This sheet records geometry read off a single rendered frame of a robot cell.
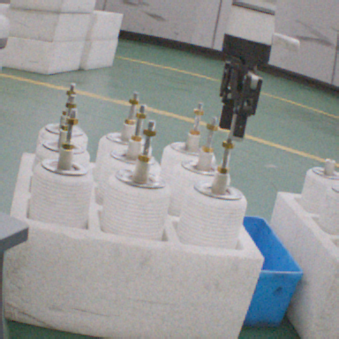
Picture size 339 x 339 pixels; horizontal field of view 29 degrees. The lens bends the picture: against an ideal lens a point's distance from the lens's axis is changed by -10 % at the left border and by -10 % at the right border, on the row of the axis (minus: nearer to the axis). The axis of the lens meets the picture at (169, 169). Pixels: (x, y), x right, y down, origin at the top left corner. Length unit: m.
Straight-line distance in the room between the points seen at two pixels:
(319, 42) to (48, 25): 3.11
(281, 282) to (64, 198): 0.41
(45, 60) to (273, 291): 2.58
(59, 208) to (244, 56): 0.35
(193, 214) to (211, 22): 5.28
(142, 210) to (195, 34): 5.35
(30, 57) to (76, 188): 2.65
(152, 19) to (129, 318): 5.56
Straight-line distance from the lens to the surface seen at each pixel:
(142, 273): 1.01
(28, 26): 3.64
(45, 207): 1.00
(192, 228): 1.04
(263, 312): 1.20
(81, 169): 1.02
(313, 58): 6.02
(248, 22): 0.98
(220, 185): 1.05
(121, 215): 1.01
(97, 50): 3.99
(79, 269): 1.00
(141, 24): 6.52
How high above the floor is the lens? 0.54
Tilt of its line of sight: 15 degrees down
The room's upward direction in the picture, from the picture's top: 12 degrees clockwise
